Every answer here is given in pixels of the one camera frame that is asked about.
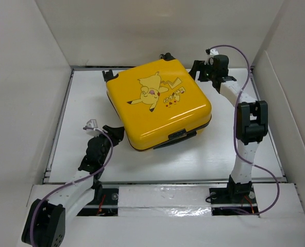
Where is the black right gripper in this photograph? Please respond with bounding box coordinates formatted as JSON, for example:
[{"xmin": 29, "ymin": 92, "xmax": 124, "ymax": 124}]
[{"xmin": 184, "ymin": 61, "xmax": 215, "ymax": 82}]

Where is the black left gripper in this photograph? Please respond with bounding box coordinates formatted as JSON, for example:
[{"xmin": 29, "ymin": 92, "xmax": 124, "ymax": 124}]
[{"xmin": 94, "ymin": 126, "xmax": 124, "ymax": 165}]

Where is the yellow hard-shell suitcase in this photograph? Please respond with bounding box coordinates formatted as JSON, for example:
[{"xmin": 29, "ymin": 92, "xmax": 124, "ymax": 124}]
[{"xmin": 103, "ymin": 52, "xmax": 212, "ymax": 151}]

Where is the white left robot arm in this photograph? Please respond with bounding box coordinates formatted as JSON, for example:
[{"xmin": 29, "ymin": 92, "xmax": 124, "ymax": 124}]
[{"xmin": 21, "ymin": 122, "xmax": 125, "ymax": 246}]

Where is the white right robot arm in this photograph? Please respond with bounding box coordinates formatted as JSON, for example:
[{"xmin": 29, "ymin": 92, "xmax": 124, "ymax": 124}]
[{"xmin": 189, "ymin": 49, "xmax": 268, "ymax": 204}]

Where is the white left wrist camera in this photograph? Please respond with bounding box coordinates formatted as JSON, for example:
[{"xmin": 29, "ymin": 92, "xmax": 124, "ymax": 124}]
[{"xmin": 83, "ymin": 119, "xmax": 99, "ymax": 137}]

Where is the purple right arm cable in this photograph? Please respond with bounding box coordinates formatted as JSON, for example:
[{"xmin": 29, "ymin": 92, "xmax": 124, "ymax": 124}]
[{"xmin": 206, "ymin": 45, "xmax": 281, "ymax": 216}]

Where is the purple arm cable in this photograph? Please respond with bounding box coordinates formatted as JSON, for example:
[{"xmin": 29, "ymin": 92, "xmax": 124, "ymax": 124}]
[
  {"xmin": 206, "ymin": 45, "xmax": 281, "ymax": 216},
  {"xmin": 28, "ymin": 127, "xmax": 114, "ymax": 245}
]

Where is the metal base rail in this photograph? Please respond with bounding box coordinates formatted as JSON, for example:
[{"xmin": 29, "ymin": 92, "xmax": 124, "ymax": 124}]
[{"xmin": 77, "ymin": 185, "xmax": 259, "ymax": 217}]

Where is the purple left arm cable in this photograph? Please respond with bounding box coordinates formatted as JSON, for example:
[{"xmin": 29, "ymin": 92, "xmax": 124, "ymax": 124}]
[{"xmin": 28, "ymin": 127, "xmax": 114, "ymax": 245}]

